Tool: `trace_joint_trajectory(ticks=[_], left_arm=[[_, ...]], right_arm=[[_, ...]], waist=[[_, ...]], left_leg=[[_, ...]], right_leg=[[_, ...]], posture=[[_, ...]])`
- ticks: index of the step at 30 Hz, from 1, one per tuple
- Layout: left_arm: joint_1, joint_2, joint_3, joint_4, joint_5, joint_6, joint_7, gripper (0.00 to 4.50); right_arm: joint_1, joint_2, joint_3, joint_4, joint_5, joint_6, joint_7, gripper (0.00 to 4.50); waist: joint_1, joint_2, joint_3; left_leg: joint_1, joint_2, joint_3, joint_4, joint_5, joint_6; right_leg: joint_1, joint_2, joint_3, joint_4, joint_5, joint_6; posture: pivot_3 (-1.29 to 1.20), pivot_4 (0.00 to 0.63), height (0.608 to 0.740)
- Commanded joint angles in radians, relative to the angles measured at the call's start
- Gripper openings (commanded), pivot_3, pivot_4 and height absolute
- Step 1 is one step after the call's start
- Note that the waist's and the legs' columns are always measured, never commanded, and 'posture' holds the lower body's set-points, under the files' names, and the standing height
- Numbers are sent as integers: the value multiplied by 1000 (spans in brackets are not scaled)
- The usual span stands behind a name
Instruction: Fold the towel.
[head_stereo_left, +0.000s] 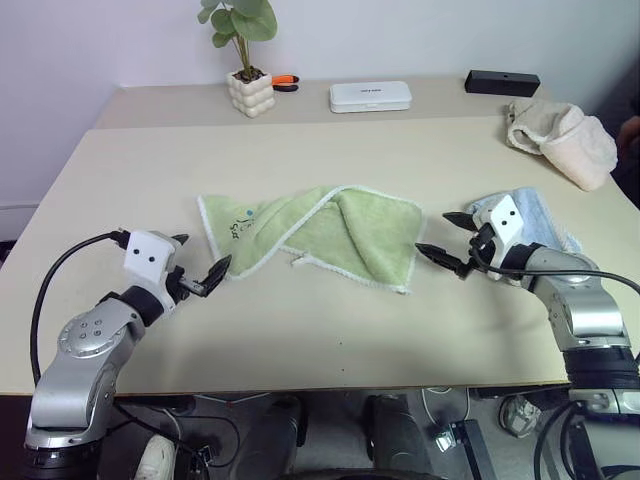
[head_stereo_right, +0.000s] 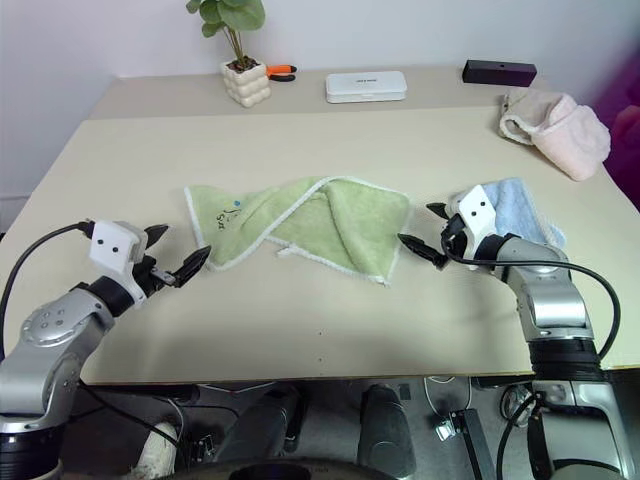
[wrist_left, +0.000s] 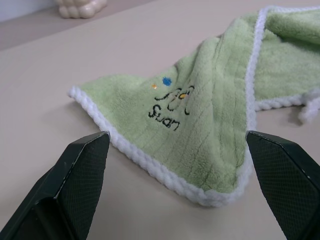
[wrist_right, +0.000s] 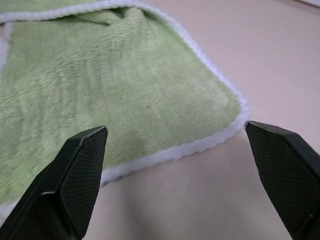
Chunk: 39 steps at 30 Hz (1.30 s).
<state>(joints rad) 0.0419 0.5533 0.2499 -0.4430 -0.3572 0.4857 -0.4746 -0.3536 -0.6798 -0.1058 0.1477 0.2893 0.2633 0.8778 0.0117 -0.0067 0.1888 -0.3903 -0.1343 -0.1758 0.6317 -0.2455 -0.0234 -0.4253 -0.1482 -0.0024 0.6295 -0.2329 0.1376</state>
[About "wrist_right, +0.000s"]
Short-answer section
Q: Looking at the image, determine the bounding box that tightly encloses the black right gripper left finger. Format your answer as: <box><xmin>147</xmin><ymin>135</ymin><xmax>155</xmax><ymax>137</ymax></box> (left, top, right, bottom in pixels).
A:
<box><xmin>0</xmin><ymin>125</ymin><xmax>109</xmax><ymax>240</ymax></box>

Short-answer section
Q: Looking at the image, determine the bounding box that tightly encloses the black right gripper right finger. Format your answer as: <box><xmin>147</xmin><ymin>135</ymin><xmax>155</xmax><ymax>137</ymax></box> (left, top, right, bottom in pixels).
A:
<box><xmin>244</xmin><ymin>120</ymin><xmax>320</xmax><ymax>240</ymax></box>

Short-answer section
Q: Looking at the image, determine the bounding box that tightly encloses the green towel with white trim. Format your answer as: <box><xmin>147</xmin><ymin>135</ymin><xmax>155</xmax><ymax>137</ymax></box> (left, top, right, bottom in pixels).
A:
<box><xmin>0</xmin><ymin>0</ymin><xmax>251</xmax><ymax>221</ymax></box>

